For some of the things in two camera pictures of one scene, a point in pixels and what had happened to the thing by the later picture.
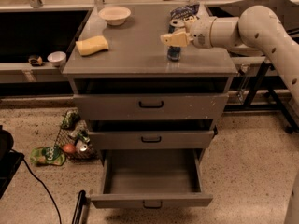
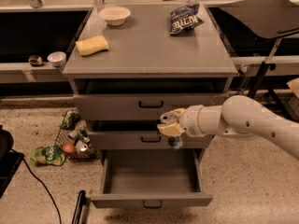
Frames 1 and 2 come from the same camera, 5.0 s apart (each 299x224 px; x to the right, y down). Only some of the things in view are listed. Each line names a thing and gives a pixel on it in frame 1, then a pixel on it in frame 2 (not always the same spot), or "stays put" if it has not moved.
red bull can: x=173 y=52 → x=170 y=117
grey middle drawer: x=151 y=139 stays put
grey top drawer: x=150 y=106 stays put
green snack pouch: x=48 y=155 stays put
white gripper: x=202 y=32 → x=190 y=119
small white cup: x=57 y=59 stays put
